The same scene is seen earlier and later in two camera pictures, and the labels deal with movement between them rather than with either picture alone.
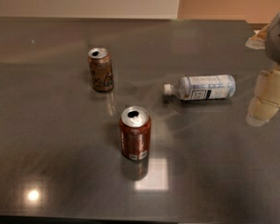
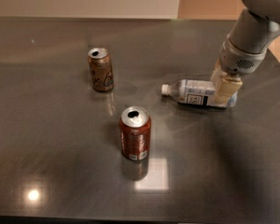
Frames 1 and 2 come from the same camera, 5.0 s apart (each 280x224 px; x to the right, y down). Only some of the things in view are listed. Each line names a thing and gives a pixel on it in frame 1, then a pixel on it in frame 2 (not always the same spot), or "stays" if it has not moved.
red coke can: x=135 y=133 stays
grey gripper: x=279 y=40 to x=236 y=61
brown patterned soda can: x=101 y=70 stays
